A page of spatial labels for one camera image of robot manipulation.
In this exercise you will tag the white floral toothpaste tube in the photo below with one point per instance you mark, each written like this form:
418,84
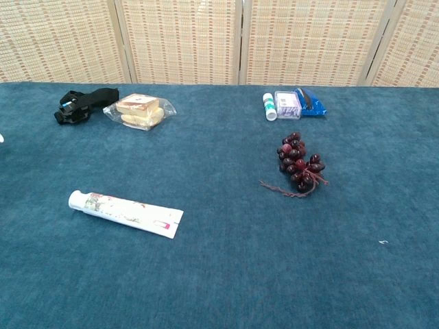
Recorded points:
127,212

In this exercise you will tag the small white green bottle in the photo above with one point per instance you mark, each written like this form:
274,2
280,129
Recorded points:
269,106

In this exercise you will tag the dark red grape bunch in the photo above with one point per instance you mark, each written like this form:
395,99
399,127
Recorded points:
295,161

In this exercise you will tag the blue plastic packet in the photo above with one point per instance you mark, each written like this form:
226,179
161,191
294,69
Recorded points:
319,108

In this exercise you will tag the blue felt table cover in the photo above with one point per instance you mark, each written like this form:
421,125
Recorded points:
219,267

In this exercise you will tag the clear box with purple contents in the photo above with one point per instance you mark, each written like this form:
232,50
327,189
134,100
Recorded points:
288,104

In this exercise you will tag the woven folding screen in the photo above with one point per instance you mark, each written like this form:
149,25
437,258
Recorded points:
185,41

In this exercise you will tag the bagged bread slices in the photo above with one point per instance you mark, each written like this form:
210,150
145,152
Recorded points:
140,109

